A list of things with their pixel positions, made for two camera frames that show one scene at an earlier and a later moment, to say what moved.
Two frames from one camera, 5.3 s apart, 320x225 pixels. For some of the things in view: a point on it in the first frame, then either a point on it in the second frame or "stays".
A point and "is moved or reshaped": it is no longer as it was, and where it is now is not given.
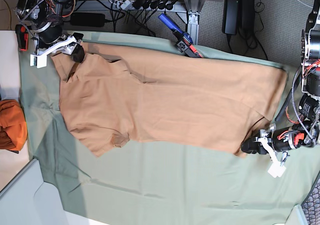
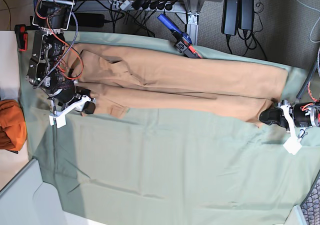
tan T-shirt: [123, 95] is moved or reshaped
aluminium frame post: [193, 7] stays
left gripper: [67, 44] -> [78, 102]
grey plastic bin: [26, 199] stays
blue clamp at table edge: [184, 41] stays
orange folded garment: [13, 125] stays
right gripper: [251, 146] -> [275, 115]
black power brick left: [87, 20] stays
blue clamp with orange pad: [22, 37] stays
